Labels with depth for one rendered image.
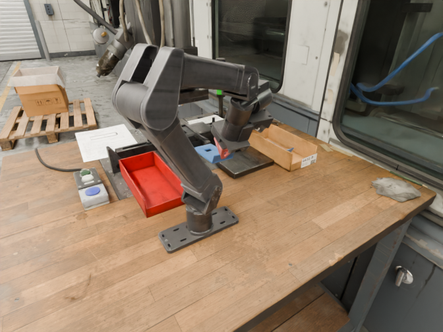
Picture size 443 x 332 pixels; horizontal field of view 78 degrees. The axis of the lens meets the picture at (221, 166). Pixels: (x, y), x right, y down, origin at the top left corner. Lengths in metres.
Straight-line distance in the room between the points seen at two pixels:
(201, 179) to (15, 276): 0.44
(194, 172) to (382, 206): 0.56
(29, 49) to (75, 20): 1.52
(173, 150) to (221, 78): 0.17
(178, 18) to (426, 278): 1.19
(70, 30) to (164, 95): 9.69
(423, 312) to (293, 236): 0.75
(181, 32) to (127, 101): 0.49
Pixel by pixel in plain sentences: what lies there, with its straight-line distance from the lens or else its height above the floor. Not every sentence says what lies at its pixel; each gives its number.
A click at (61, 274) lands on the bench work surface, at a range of 0.70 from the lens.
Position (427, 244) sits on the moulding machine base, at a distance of 1.17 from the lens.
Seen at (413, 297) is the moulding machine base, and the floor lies 0.45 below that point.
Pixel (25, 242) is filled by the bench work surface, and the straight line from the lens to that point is 0.82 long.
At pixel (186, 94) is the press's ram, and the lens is 0.93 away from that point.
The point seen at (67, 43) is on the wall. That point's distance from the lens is 10.12.
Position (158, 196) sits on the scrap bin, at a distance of 0.82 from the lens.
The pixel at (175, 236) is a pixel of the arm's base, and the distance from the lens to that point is 0.68.
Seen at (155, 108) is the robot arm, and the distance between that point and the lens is 0.42.
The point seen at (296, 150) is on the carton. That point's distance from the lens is 1.06.
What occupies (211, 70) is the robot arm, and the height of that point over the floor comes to 1.28.
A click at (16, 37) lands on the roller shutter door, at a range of 10.09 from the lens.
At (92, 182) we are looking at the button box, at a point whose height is 0.93.
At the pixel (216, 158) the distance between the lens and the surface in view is 0.77.
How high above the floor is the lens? 1.39
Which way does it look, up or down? 31 degrees down
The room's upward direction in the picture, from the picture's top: straight up
